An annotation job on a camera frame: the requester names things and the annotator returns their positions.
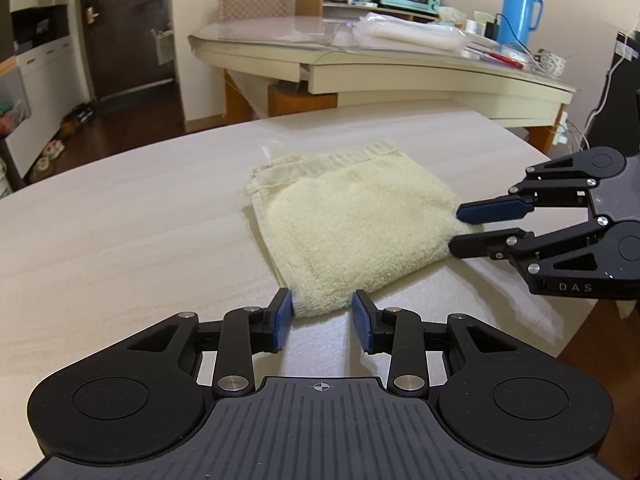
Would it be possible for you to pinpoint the quilted beige chair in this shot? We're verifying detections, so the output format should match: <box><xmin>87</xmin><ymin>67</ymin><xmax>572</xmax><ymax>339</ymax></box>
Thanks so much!
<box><xmin>216</xmin><ymin>0</ymin><xmax>296</xmax><ymax>22</ymax></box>

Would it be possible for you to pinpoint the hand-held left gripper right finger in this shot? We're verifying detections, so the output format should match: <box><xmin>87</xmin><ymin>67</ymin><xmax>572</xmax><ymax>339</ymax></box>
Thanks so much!
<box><xmin>351</xmin><ymin>290</ymin><xmax>518</xmax><ymax>400</ymax></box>

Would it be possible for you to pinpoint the white power strip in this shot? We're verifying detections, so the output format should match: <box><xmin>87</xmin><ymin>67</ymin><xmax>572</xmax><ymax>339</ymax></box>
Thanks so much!
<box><xmin>552</xmin><ymin>110</ymin><xmax>571</xmax><ymax>146</ymax></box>

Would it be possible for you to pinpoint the black power cable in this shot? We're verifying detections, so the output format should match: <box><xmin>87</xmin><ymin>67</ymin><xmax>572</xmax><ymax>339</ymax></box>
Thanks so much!
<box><xmin>495</xmin><ymin>12</ymin><xmax>535</xmax><ymax>57</ymax></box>

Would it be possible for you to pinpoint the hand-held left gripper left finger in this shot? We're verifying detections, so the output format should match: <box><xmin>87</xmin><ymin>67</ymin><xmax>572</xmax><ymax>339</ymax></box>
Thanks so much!
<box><xmin>127</xmin><ymin>288</ymin><xmax>293</xmax><ymax>400</ymax></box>

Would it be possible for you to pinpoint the pile of plastic bags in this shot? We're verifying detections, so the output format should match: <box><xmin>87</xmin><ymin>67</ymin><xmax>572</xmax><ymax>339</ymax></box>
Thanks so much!
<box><xmin>0</xmin><ymin>102</ymin><xmax>23</xmax><ymax>136</ymax></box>

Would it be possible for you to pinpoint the patterned ceramic mug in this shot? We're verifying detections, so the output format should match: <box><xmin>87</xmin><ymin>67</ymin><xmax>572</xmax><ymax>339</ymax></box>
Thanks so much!
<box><xmin>536</xmin><ymin>49</ymin><xmax>566</xmax><ymax>77</ymax></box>

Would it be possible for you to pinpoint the dark brown door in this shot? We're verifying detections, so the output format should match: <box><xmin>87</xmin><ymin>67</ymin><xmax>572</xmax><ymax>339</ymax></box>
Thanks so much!
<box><xmin>80</xmin><ymin>0</ymin><xmax>176</xmax><ymax>101</ymax></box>

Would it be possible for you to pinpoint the red handled tool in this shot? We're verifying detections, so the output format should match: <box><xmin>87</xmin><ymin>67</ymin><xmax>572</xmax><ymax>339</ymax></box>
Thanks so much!
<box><xmin>482</xmin><ymin>50</ymin><xmax>531</xmax><ymax>67</ymax></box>

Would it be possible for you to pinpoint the white cable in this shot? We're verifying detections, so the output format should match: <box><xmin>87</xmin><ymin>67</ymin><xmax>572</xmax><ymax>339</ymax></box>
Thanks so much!
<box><xmin>564</xmin><ymin>117</ymin><xmax>594</xmax><ymax>153</ymax></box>

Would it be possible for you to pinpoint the large black device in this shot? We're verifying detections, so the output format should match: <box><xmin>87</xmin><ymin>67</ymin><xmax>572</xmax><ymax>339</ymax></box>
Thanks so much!
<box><xmin>585</xmin><ymin>30</ymin><xmax>640</xmax><ymax>155</ymax></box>

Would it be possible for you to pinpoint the wooden tabletop shelf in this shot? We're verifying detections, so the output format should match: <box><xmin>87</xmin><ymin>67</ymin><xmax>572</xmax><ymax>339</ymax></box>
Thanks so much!
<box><xmin>295</xmin><ymin>0</ymin><xmax>441</xmax><ymax>23</ymax></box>

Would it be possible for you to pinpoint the clear plastic bag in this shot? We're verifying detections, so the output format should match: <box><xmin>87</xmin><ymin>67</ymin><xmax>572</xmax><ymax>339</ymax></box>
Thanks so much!
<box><xmin>352</xmin><ymin>12</ymin><xmax>473</xmax><ymax>53</ymax></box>

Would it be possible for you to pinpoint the cream dining table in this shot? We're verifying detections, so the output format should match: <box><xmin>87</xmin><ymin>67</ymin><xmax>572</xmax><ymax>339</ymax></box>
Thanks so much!
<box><xmin>187</xmin><ymin>12</ymin><xmax>576</xmax><ymax>156</ymax></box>

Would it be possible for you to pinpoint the grey white cabinet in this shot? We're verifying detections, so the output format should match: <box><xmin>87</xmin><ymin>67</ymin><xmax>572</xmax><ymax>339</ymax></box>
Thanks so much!
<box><xmin>0</xmin><ymin>0</ymin><xmax>93</xmax><ymax>188</ymax></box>

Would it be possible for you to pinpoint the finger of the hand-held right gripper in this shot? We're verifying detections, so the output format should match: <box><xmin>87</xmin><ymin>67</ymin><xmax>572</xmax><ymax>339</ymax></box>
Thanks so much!
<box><xmin>456</xmin><ymin>152</ymin><xmax>598</xmax><ymax>224</ymax></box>
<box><xmin>449</xmin><ymin>216</ymin><xmax>618</xmax><ymax>283</ymax></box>

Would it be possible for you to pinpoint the blue thermos jug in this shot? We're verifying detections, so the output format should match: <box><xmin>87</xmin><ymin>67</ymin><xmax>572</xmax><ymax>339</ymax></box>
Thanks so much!
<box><xmin>496</xmin><ymin>0</ymin><xmax>544</xmax><ymax>47</ymax></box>

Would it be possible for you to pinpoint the pale yellow towel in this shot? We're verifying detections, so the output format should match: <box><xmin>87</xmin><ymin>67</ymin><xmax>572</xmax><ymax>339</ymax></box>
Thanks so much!
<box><xmin>244</xmin><ymin>139</ymin><xmax>483</xmax><ymax>318</ymax></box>

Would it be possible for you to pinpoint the grey wall holder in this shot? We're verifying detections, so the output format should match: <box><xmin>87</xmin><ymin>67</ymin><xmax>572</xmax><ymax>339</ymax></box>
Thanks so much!
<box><xmin>151</xmin><ymin>27</ymin><xmax>174</xmax><ymax>66</ymax></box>

